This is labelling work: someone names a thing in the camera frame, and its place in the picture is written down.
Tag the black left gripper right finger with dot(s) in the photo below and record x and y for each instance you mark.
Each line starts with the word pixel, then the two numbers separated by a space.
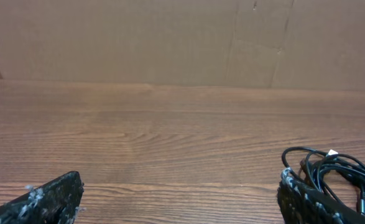
pixel 299 203

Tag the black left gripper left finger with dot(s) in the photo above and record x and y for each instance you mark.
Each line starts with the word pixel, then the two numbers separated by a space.
pixel 57 202

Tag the brown cardboard back panel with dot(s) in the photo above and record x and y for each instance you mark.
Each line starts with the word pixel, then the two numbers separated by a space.
pixel 270 44

